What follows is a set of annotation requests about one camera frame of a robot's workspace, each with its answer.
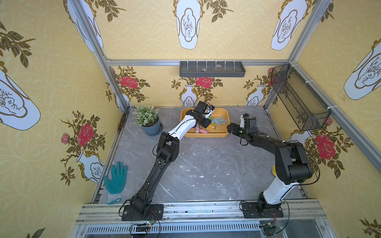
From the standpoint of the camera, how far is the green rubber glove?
31.2 inches

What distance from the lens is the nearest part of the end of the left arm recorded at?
0.81 meters

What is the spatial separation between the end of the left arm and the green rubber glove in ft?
1.71
